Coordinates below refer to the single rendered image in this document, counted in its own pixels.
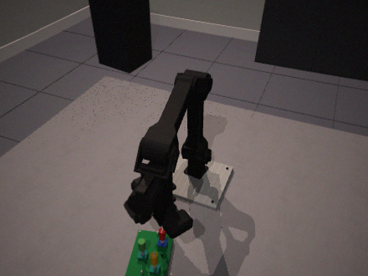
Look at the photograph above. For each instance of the green circuit board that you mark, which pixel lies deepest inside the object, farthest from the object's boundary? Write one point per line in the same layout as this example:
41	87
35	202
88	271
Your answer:
150	255

